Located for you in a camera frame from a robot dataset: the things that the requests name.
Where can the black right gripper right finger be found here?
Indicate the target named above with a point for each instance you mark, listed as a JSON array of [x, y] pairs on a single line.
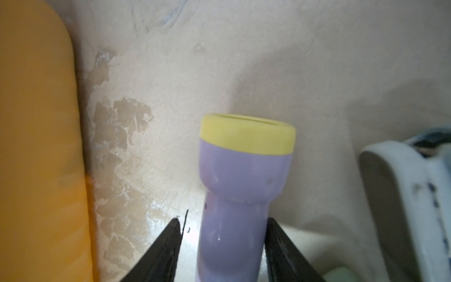
[[285, 263]]

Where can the mint green flashlight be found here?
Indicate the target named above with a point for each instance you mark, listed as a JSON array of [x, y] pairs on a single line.
[[342, 274]]

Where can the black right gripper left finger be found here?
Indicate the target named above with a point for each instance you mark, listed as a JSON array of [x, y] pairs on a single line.
[[159, 263]]

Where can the light blue stapler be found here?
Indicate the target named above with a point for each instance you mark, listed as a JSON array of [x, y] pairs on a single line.
[[408, 188]]

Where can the yellow plastic storage tray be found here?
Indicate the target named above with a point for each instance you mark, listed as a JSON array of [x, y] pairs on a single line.
[[45, 233]]

